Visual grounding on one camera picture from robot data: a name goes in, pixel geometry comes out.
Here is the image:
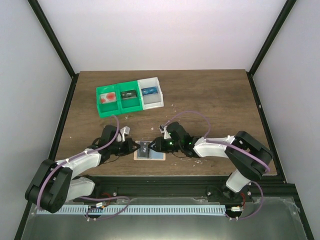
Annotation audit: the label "left black frame post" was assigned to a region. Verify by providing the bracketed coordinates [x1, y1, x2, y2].
[27, 0, 76, 79]

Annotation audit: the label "right side frame rail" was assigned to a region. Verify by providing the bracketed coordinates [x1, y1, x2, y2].
[246, 72, 287, 183]

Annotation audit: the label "light blue slotted cable duct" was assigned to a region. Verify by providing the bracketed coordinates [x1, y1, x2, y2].
[36, 204, 226, 215]

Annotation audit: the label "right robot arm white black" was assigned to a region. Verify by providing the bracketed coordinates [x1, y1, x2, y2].
[148, 121, 274, 200]

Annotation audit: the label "green bin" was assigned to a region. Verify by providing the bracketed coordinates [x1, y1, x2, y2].
[117, 80, 143, 114]
[96, 84, 121, 118]

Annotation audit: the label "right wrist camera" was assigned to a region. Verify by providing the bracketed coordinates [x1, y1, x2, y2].
[159, 125, 171, 140]

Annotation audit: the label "white bin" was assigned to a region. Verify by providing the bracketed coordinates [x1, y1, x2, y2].
[137, 77, 164, 110]

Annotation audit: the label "white card red circles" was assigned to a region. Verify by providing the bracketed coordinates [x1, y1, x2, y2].
[99, 91, 117, 104]

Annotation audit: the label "metal front plate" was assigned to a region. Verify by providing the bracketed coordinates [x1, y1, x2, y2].
[21, 197, 309, 240]

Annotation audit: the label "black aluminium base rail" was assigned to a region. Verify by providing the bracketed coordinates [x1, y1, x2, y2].
[62, 175, 298, 204]

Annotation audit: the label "left green bin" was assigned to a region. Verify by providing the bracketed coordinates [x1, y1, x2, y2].
[96, 84, 121, 118]

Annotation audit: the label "left side frame rail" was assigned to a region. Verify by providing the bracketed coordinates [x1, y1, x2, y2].
[41, 72, 80, 185]

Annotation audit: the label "black vip card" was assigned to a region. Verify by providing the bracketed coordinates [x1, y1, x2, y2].
[137, 141, 150, 159]
[120, 89, 138, 100]

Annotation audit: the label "middle green bin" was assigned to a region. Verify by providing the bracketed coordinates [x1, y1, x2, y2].
[117, 80, 143, 114]

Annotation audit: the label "blue card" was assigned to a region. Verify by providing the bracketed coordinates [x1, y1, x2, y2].
[141, 86, 158, 96]

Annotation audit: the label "right black frame post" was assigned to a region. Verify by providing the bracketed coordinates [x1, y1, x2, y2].
[248, 0, 297, 76]

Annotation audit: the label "frame rail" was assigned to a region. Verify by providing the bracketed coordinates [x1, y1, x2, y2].
[246, 72, 287, 183]
[41, 72, 80, 185]

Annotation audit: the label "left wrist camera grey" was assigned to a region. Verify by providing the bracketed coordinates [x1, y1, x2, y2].
[117, 126, 131, 142]

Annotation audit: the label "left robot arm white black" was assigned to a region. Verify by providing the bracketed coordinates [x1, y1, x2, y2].
[24, 125, 140, 213]

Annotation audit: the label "black frame post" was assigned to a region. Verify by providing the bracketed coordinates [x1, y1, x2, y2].
[27, 0, 76, 79]
[248, 0, 297, 76]

